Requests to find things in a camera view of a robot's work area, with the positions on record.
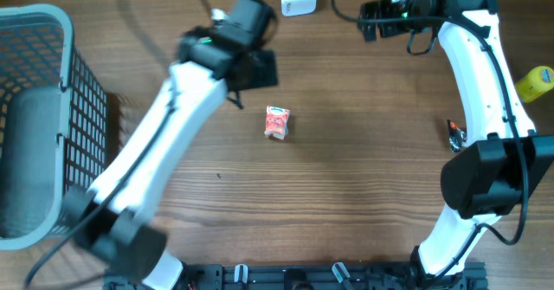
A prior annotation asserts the yellow cylindrical bottle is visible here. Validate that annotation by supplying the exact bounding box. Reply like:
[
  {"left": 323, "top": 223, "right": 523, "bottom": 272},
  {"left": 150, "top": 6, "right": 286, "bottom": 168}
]
[{"left": 515, "top": 66, "right": 553, "bottom": 103}]

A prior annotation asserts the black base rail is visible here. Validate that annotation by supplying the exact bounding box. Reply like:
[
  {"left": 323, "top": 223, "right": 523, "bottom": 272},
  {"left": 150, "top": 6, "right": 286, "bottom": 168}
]
[{"left": 102, "top": 262, "right": 489, "bottom": 290}]

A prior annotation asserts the black camera cable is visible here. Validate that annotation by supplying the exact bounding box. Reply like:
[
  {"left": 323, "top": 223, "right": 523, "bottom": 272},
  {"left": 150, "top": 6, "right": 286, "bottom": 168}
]
[{"left": 331, "top": 0, "right": 531, "bottom": 247}]

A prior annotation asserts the grey plastic mesh basket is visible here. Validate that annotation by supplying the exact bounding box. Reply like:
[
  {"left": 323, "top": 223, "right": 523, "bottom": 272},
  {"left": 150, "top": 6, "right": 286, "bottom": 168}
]
[{"left": 1, "top": 3, "right": 107, "bottom": 251}]

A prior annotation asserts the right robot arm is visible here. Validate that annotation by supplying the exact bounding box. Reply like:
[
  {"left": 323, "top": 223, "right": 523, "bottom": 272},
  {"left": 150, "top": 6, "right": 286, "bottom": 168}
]
[{"left": 356, "top": 0, "right": 553, "bottom": 289}]

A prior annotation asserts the red white snack packet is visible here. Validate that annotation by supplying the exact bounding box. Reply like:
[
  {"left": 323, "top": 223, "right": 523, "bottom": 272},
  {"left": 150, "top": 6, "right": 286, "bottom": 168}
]
[{"left": 264, "top": 106, "right": 291, "bottom": 140}]

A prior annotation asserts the black hex wrench package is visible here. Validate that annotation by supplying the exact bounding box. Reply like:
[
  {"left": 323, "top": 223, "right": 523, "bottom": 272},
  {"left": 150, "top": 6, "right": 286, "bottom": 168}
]
[{"left": 447, "top": 119, "right": 467, "bottom": 153}]

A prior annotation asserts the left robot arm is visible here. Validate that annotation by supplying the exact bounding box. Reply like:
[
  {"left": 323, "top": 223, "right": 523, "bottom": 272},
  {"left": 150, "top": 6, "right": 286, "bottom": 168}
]
[{"left": 61, "top": 0, "right": 278, "bottom": 289}]

